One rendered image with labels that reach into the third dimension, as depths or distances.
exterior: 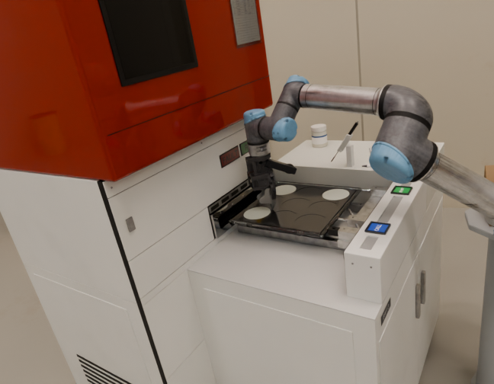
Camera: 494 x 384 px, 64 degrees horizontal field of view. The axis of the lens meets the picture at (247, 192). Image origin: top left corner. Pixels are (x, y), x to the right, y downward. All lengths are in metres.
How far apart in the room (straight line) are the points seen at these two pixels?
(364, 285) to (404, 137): 0.39
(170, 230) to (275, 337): 0.46
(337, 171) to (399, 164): 0.61
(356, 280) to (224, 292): 0.43
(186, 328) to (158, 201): 0.47
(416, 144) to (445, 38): 2.09
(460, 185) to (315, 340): 0.57
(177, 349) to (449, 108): 2.47
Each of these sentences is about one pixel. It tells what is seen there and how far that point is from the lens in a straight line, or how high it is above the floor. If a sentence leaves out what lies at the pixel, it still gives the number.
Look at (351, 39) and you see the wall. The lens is 3.10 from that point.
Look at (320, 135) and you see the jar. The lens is 1.85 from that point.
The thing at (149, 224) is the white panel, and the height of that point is 1.04.
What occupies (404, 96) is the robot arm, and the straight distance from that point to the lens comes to 1.10.
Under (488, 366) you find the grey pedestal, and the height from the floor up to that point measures 0.21.
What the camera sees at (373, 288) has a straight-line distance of 1.09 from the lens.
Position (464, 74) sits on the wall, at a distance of 3.14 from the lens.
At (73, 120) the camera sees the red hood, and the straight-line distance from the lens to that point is 1.09.
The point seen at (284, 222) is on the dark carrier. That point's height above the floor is 0.90.
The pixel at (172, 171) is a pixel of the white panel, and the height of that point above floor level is 1.15.
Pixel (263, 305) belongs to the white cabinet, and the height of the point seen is 0.76.
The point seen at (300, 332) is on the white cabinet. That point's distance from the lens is 1.22.
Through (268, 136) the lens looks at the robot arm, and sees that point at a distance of 1.27.
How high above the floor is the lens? 1.53
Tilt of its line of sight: 22 degrees down
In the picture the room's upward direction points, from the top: 10 degrees counter-clockwise
